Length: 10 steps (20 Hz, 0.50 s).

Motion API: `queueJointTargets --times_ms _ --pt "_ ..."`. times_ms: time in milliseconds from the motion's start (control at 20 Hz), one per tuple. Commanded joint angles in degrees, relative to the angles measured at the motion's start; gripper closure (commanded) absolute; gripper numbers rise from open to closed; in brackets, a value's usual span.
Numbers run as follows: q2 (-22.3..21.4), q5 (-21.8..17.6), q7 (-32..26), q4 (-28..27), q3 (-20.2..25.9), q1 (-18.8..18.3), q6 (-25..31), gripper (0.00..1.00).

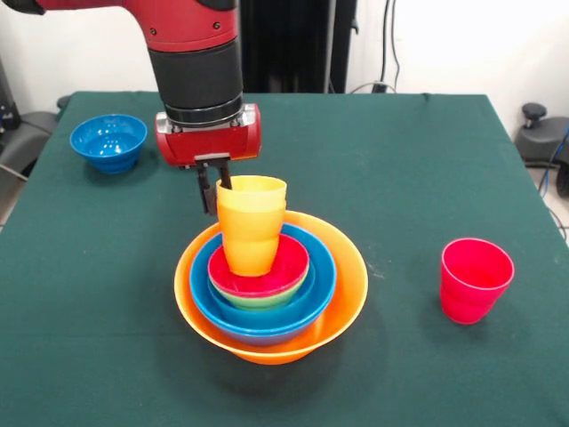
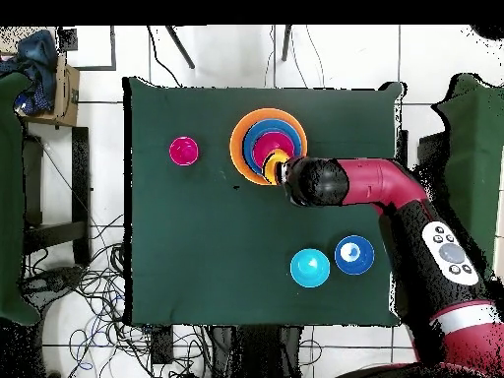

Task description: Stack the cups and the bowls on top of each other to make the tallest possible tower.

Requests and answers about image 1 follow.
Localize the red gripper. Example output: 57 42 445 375
154 102 263 216

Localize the orange plastic cup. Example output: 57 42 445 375
217 198 286 278

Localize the large blue bowl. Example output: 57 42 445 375
198 310 329 348
188 222 338 337

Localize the small red bowl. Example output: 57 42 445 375
206 233 311 299

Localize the small green bowl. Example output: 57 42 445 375
208 275 310 311

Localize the red plastic cup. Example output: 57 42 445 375
439 238 516 326

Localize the small dark blue bowl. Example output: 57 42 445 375
69 113 148 174

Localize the large orange bowl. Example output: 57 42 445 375
173 208 370 366

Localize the dark green table cloth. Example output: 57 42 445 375
0 91 569 427

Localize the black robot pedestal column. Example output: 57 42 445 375
237 0 360 94

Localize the grey pedestal foot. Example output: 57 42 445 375
514 102 569 164
0 110 59 174

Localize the black hanging cable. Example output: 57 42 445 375
380 0 400 88

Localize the blue cable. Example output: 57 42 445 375
537 128 569 195

